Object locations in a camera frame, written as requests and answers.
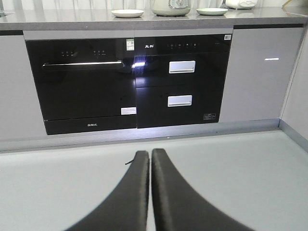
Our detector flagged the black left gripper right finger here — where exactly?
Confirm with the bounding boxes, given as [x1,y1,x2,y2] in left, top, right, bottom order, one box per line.
[151,148,250,231]

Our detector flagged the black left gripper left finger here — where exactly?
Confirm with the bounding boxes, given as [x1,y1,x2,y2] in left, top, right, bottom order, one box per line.
[68,151,149,231]

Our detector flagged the black drawer sterilizer cabinet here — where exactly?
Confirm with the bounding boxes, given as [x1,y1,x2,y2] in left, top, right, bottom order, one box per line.
[133,34,231,128]

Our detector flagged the black built-in dishwasher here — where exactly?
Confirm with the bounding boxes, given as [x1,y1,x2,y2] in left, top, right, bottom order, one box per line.
[26,38,137,135]

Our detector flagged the grey cabinet door left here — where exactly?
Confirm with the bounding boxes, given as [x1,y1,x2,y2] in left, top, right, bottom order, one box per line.
[0,35,47,140]

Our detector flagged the grey cabinet door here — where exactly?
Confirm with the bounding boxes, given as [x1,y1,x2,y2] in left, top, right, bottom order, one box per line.
[0,35,47,140]
[219,27,303,122]

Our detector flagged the grey cabinet door right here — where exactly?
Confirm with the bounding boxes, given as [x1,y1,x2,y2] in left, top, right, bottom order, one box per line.
[219,27,303,122]

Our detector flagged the cream white plate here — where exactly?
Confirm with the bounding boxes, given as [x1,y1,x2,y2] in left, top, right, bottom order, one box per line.
[111,9,144,18]

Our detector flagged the light green plate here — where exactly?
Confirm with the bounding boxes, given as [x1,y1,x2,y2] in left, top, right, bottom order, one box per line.
[196,8,228,16]

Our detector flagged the green electric cooking pot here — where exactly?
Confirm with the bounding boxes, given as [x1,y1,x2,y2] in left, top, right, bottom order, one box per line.
[150,0,191,16]

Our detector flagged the white soy milk blender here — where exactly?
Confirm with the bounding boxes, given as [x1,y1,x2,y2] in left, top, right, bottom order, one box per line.
[225,0,258,9]

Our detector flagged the white pleated curtain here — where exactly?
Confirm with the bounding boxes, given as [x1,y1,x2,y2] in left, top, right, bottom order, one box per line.
[0,0,308,12]

